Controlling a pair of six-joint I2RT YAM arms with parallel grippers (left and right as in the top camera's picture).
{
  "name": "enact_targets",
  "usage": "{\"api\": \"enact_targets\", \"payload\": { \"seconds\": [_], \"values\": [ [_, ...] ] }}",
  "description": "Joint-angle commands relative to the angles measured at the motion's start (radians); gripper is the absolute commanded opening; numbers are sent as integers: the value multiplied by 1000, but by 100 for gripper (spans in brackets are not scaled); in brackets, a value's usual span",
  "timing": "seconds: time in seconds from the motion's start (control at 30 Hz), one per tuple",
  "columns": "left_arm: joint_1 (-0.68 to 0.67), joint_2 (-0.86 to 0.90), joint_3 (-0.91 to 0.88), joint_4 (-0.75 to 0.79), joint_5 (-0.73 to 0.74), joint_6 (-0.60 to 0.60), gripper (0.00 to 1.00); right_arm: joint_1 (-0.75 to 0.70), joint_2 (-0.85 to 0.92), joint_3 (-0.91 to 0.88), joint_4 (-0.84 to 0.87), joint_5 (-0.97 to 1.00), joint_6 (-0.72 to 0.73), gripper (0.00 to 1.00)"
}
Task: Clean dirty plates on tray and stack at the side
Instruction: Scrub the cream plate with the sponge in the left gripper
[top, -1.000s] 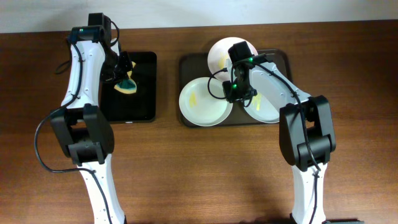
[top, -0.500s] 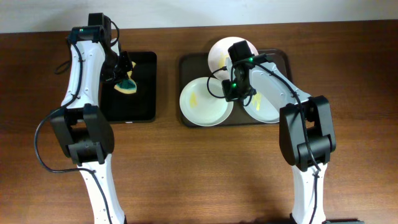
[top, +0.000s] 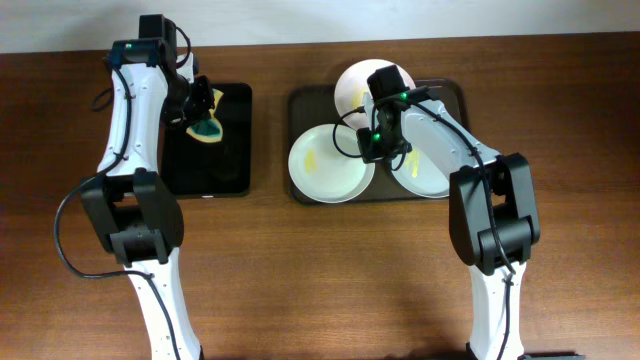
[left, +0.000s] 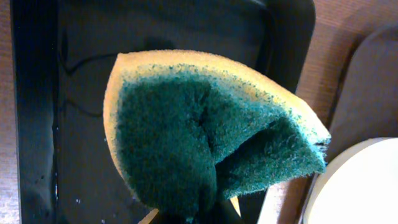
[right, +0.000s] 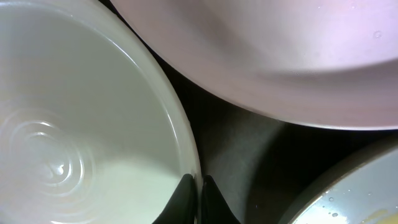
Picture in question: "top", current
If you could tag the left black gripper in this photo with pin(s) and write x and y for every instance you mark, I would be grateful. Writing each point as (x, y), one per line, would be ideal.
(174, 118)

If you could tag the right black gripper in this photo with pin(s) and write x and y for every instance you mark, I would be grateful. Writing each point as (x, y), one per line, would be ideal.
(369, 154)

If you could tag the green and yellow sponge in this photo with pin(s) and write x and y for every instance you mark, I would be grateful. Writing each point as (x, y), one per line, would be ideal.
(209, 129)

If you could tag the light blue round plate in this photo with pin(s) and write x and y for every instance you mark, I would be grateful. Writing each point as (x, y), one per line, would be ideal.
(420, 176)

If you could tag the pink round plate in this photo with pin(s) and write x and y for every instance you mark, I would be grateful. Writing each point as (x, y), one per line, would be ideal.
(352, 86)

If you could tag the white round plate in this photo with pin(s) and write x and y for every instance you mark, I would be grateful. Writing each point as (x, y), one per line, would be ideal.
(320, 172)

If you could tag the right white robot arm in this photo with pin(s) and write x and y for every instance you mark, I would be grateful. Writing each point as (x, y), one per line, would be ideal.
(493, 217)

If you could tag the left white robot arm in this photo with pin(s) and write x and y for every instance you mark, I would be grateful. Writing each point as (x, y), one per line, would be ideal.
(135, 216)

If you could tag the black rectangular tray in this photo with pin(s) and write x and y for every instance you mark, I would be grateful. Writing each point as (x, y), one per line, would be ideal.
(191, 169)

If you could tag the dark brown serving tray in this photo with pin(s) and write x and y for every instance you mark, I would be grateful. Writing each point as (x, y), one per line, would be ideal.
(313, 105)

